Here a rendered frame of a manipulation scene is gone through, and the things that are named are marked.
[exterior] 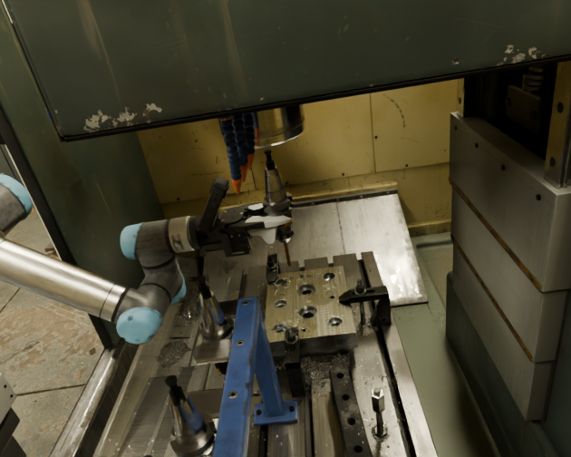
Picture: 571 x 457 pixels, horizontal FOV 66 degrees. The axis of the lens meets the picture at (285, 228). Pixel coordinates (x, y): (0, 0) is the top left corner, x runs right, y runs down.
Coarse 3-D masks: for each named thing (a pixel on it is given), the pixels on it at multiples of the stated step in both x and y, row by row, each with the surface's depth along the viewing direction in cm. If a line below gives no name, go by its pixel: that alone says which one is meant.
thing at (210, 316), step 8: (200, 296) 77; (200, 304) 76; (208, 304) 76; (216, 304) 77; (208, 312) 76; (216, 312) 77; (208, 320) 77; (216, 320) 77; (224, 320) 78; (208, 328) 78; (216, 328) 78
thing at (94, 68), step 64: (64, 0) 44; (128, 0) 44; (192, 0) 44; (256, 0) 44; (320, 0) 44; (384, 0) 43; (448, 0) 43; (512, 0) 43; (64, 64) 47; (128, 64) 47; (192, 64) 47; (256, 64) 46; (320, 64) 46; (384, 64) 46; (448, 64) 46; (512, 64) 47; (64, 128) 50; (128, 128) 50
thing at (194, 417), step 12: (180, 408) 56; (192, 408) 58; (180, 420) 57; (192, 420) 58; (204, 420) 60; (180, 432) 58; (192, 432) 58; (204, 432) 59; (180, 444) 59; (192, 444) 58
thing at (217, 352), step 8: (200, 344) 77; (208, 344) 77; (216, 344) 76; (224, 344) 76; (200, 352) 75; (208, 352) 75; (216, 352) 75; (224, 352) 74; (200, 360) 74; (208, 360) 73; (216, 360) 73; (224, 360) 73
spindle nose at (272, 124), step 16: (256, 112) 73; (272, 112) 74; (288, 112) 75; (304, 112) 80; (256, 128) 75; (272, 128) 75; (288, 128) 76; (304, 128) 81; (256, 144) 76; (272, 144) 76
